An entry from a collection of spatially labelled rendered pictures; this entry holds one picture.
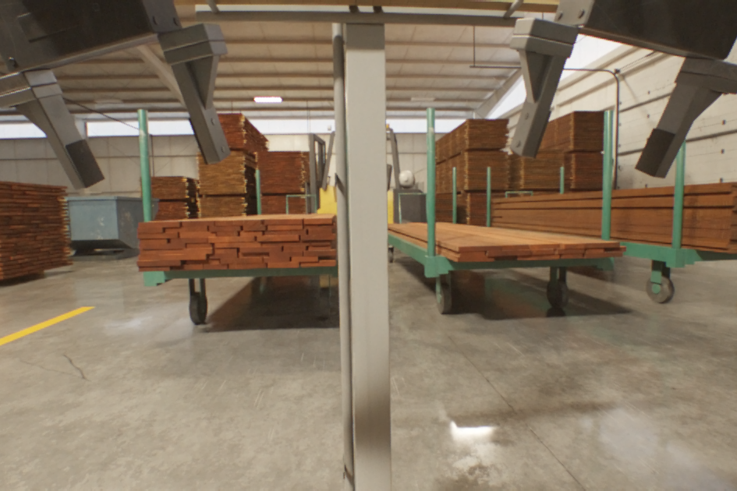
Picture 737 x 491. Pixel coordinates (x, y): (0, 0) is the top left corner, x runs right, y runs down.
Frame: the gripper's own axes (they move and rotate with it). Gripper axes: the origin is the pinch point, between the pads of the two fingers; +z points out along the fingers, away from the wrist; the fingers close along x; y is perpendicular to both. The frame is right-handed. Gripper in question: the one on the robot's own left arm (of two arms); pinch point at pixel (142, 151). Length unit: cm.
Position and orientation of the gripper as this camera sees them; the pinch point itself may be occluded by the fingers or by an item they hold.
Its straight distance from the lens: 40.2
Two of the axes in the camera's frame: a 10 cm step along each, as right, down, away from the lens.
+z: 1.9, 8.7, 4.6
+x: -9.8, 1.4, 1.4
